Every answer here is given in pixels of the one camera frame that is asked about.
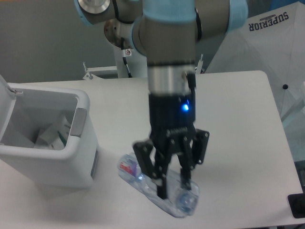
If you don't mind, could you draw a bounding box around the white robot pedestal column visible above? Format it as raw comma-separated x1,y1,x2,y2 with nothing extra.
103,20,149,78

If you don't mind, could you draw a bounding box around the clear plastic water bottle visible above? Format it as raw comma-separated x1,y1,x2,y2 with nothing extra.
117,153,200,218

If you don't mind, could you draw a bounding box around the white metal mounting frame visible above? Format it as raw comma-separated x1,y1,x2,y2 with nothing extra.
82,53,206,80

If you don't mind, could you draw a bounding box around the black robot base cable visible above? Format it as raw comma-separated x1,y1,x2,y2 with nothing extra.
120,37,133,78

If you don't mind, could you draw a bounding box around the white open trash can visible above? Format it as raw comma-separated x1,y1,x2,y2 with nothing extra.
0,79,99,188

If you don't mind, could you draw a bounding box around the white plastic pouch green label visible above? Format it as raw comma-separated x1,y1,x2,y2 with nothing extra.
34,113,71,150

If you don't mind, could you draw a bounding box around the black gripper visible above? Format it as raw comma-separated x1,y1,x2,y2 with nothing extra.
132,93,210,199

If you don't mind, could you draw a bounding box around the white umbrella with lettering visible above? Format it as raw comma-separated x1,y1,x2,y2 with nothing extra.
206,2,305,115

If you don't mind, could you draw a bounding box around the black device at table edge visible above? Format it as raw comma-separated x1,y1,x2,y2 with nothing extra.
288,193,305,219

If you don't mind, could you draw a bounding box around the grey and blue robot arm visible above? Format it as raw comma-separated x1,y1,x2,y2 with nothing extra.
74,0,248,199

